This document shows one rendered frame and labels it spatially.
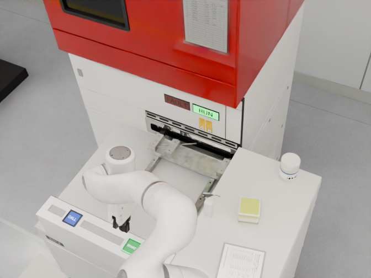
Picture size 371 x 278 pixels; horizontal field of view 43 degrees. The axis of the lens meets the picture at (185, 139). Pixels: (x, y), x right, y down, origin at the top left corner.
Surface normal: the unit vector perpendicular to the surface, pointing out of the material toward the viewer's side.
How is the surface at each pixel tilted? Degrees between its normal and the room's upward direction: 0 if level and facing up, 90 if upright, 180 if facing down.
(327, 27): 90
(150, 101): 90
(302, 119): 0
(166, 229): 23
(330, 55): 90
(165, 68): 90
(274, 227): 0
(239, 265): 0
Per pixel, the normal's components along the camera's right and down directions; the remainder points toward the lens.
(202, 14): -0.47, 0.69
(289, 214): -0.06, -0.64
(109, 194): -0.27, 0.36
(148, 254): -0.24, -0.85
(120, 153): 0.04, -0.77
